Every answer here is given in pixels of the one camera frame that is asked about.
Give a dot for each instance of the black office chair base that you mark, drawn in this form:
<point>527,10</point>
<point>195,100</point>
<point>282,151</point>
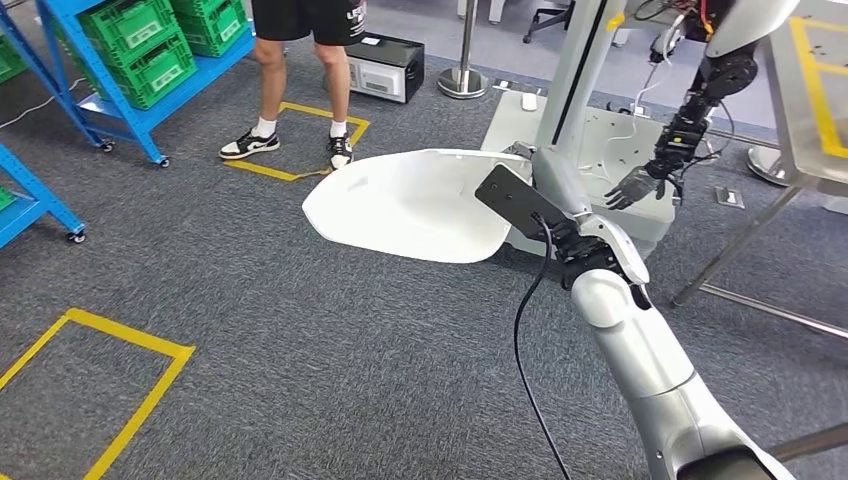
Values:
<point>553,16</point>

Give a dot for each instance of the person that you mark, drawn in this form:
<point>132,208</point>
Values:
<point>272,73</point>

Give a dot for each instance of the black skeletal robot arm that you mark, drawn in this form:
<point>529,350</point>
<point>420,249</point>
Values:
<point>725,73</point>

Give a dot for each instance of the black and white equipment box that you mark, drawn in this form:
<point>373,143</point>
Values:
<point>391,60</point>

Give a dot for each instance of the large white shell part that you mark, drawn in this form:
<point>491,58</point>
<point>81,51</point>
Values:
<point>411,205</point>

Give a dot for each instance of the steel table leg frame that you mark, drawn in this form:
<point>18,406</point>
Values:
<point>815,440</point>

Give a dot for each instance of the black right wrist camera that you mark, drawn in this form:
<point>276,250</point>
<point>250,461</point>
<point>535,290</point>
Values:
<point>517,199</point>

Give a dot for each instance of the tall blue shelf rack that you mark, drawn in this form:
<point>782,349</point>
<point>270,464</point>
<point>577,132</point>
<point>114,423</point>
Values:
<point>126,122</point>

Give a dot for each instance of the black skeletal robot hand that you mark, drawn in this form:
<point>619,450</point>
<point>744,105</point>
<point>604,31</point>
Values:
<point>636,185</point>

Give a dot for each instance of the yellow floor tape square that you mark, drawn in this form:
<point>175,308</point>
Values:
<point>132,334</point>

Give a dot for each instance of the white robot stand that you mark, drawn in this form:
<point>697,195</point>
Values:
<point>570,79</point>

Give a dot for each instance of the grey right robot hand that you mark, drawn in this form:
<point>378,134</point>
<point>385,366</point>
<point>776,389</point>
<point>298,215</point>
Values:
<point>560,182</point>

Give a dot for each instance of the chrome stanchion post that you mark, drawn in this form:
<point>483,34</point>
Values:
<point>768,169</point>
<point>464,83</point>

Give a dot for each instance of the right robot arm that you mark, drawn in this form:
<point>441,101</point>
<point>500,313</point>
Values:
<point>636,344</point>

